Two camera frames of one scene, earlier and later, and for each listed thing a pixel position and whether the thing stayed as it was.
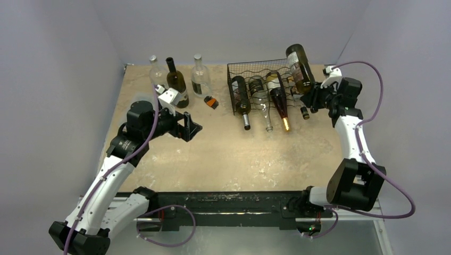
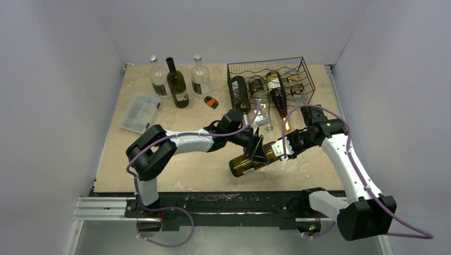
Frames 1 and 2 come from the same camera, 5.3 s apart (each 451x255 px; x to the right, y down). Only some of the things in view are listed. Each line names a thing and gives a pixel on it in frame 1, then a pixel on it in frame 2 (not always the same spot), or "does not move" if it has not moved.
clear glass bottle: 200,77 does not move
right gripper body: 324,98 -> 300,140
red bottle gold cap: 276,92 does not move
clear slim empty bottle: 259,98 does not move
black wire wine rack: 262,84 does not move
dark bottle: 300,66 -> 242,164
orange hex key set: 211,102 does not move
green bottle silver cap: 241,98 does not move
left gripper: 185,132 -> 254,149
